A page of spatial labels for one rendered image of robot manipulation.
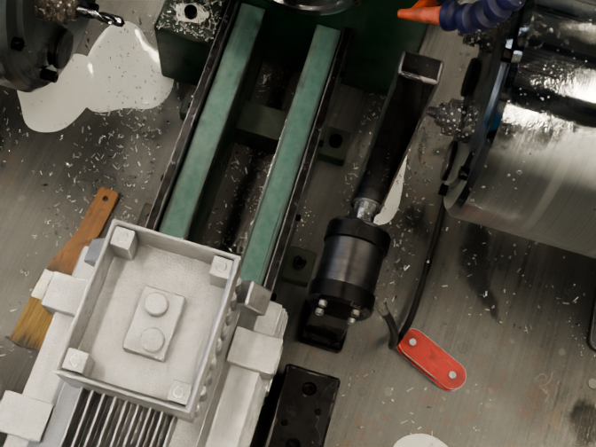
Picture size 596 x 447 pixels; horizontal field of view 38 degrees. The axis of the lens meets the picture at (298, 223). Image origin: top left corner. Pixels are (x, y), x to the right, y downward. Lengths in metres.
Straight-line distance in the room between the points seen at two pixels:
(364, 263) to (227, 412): 0.18
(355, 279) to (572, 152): 0.21
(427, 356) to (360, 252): 0.25
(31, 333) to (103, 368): 0.35
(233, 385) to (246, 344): 0.03
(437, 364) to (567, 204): 0.29
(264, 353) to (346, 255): 0.12
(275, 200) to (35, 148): 0.32
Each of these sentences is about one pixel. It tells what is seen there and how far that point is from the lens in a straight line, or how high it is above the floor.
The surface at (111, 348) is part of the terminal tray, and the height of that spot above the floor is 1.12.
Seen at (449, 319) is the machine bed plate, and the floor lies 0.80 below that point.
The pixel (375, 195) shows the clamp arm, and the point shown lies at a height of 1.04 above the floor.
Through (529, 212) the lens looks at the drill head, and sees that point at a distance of 0.78.
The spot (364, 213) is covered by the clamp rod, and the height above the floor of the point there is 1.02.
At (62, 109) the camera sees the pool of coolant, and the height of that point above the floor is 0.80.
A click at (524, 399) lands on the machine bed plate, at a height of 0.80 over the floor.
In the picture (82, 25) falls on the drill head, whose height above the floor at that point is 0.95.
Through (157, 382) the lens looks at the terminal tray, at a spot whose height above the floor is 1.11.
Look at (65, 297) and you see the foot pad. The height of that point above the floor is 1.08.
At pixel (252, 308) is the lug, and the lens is 0.69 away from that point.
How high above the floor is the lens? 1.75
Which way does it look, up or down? 70 degrees down
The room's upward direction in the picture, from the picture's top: 12 degrees clockwise
